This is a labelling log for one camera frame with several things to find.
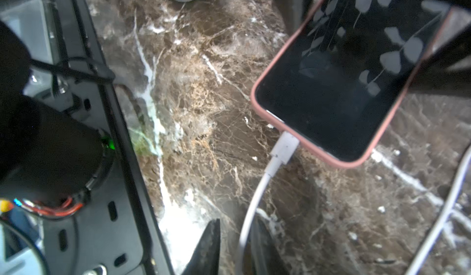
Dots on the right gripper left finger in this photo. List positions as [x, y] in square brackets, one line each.
[206, 256]

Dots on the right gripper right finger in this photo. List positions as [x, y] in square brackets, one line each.
[264, 256]

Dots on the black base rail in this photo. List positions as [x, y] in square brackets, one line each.
[69, 176]

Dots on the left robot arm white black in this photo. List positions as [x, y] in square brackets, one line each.
[333, 88]

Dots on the pink case phone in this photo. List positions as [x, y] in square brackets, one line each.
[337, 82]

